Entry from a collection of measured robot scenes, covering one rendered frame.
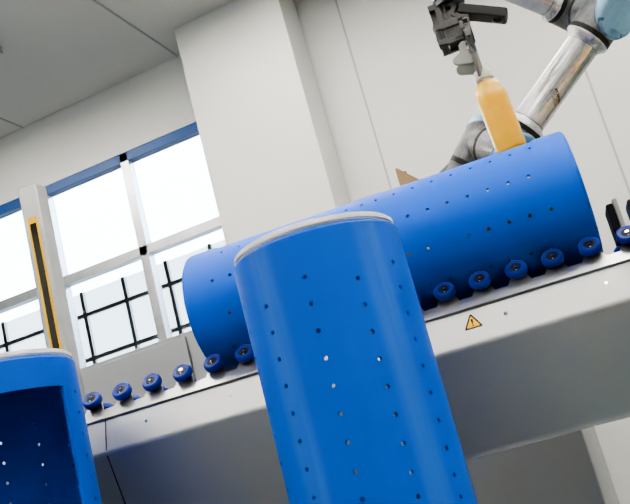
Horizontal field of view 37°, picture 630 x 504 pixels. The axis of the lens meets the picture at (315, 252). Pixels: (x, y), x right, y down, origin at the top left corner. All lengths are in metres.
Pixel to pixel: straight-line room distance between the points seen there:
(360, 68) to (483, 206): 3.50
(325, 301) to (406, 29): 4.02
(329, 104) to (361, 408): 4.07
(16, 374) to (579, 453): 1.28
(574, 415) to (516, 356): 0.16
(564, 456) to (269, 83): 3.34
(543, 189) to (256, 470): 0.83
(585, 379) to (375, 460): 0.64
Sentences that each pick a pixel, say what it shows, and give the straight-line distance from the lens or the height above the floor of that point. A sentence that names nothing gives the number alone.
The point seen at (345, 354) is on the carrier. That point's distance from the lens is 1.39.
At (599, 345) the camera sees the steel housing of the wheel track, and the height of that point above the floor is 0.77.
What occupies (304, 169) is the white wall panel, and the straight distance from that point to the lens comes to 4.97.
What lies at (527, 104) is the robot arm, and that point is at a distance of 2.45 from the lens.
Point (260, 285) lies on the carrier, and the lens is 1.46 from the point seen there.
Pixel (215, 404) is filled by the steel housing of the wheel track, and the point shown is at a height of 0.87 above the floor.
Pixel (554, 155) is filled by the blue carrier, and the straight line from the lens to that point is 1.94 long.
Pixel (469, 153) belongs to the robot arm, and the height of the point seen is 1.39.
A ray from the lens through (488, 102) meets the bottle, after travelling 2.15.
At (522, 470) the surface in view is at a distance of 2.34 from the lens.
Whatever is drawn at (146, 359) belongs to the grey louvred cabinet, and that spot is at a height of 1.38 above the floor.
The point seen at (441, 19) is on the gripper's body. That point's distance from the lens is 2.25.
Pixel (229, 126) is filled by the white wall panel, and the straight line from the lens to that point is 5.23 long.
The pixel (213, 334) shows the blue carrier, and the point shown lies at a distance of 2.03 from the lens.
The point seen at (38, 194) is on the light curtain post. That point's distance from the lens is 2.83.
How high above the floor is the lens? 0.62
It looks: 15 degrees up
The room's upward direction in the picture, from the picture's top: 15 degrees counter-clockwise
